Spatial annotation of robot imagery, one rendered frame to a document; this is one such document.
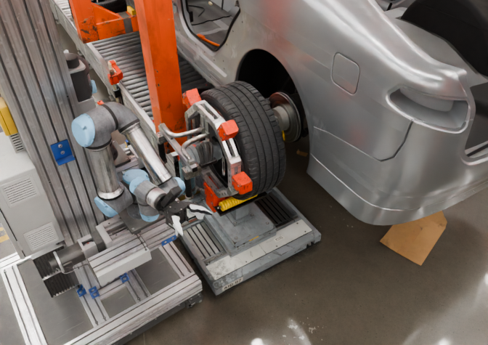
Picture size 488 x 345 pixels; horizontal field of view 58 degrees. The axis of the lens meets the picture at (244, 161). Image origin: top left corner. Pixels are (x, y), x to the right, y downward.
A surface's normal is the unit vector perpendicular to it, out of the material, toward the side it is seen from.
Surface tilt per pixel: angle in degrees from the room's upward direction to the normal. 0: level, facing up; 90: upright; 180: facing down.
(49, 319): 0
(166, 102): 90
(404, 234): 1
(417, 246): 2
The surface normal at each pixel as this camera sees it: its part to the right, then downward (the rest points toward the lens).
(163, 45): 0.52, 0.56
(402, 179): -0.36, 0.62
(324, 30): -0.84, 0.21
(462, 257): 0.00, -0.76
